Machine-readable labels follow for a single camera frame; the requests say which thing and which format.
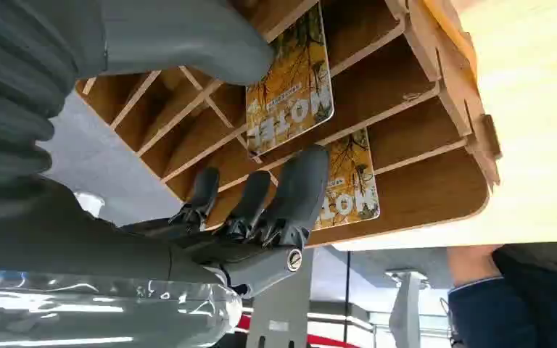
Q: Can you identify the ribbed grey right arm sleeve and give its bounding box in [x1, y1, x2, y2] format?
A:
[0, 0, 108, 227]

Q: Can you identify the person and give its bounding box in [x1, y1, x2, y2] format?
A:
[446, 241, 557, 348]

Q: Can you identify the yellow printed card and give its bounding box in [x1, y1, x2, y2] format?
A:
[244, 1, 335, 157]
[313, 128, 381, 231]

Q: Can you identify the red curved bar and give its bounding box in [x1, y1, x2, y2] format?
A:
[235, 314, 362, 348]

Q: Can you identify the wooden card box with slots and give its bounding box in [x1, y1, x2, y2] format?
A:
[75, 0, 503, 249]

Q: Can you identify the grey metal desk leg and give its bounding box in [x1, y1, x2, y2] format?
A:
[246, 249, 316, 348]
[386, 270, 429, 348]

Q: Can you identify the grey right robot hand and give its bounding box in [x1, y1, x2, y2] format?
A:
[0, 0, 331, 348]

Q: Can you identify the thin black pole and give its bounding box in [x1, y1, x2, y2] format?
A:
[344, 249, 352, 343]

